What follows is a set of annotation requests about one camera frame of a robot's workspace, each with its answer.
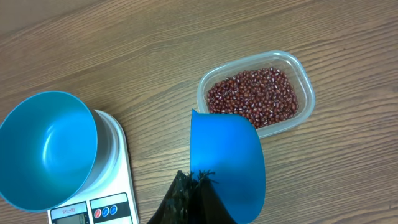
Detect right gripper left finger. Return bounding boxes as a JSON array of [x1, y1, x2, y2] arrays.
[[148, 170, 195, 224]]

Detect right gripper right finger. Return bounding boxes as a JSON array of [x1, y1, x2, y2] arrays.
[[194, 170, 236, 224]]

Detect blue plastic scoop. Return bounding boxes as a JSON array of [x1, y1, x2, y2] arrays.
[[190, 110, 266, 223]]

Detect white kitchen scale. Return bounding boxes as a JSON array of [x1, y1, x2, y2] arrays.
[[47, 110, 139, 224]]

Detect teal metal bowl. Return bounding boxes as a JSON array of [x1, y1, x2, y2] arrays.
[[1, 91, 113, 212]]

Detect red beans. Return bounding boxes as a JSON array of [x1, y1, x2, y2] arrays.
[[206, 67, 299, 129]]

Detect clear plastic container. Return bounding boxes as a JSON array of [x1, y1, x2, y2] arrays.
[[197, 50, 315, 138]]

